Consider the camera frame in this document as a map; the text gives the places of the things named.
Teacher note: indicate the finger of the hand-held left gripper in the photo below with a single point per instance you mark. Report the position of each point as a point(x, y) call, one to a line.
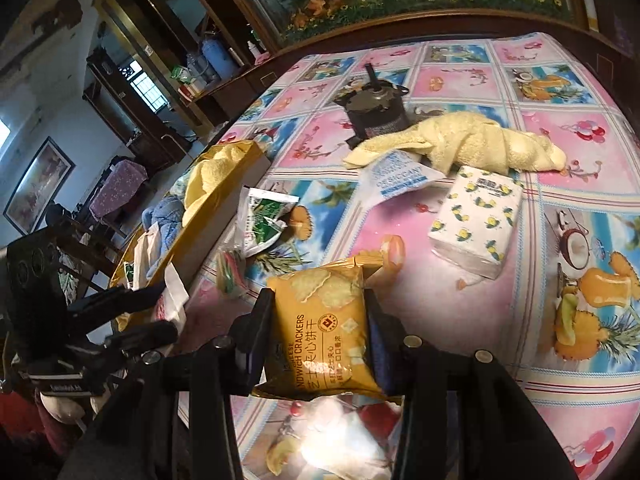
point(125, 300)
point(140, 337)

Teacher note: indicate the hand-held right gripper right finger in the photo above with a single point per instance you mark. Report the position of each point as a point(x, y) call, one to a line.
point(382, 355)

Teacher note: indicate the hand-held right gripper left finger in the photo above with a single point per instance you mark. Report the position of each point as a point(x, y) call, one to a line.
point(255, 355)

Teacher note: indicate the yellow cracker packet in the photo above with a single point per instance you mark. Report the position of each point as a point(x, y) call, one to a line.
point(320, 320)

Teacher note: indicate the blue fluffy towel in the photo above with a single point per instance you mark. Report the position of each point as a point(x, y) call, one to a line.
point(165, 215)

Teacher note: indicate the cardboard box with yellow tape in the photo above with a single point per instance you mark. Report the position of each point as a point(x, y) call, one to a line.
point(220, 230)

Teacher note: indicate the yellow fluffy towel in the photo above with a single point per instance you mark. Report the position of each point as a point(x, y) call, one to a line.
point(465, 145)
point(210, 180)

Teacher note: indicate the white plastic bag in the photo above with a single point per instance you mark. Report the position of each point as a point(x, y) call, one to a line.
point(150, 255)

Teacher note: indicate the clear plastic bag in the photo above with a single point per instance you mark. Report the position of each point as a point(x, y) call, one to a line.
point(345, 435)

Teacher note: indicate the small clear bag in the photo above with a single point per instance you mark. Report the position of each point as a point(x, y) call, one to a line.
point(230, 270)

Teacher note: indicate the framed picture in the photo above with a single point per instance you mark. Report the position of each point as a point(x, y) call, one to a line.
point(40, 185)

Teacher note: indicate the chair with purple cloth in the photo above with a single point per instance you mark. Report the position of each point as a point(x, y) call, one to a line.
point(117, 185)

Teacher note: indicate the green and white packet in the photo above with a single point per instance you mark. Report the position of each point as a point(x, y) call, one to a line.
point(265, 220)

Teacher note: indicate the red garment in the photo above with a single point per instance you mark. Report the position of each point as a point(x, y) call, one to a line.
point(25, 435)

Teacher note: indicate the lemon print tissue pack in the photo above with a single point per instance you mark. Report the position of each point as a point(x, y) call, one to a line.
point(475, 220)

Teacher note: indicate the white desiccant packet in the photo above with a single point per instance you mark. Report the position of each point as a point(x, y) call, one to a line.
point(395, 175)

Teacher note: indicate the green bag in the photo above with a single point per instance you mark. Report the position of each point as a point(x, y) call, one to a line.
point(181, 75)

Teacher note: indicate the black electric motor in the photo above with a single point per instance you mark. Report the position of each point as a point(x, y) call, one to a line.
point(375, 115)

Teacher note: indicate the blue thermos jug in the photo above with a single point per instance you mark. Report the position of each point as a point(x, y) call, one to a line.
point(217, 57)

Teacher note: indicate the wooden display cabinet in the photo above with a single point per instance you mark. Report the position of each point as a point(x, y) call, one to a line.
point(150, 35)

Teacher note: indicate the small white bottle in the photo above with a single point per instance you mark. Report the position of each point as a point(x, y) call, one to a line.
point(256, 51)

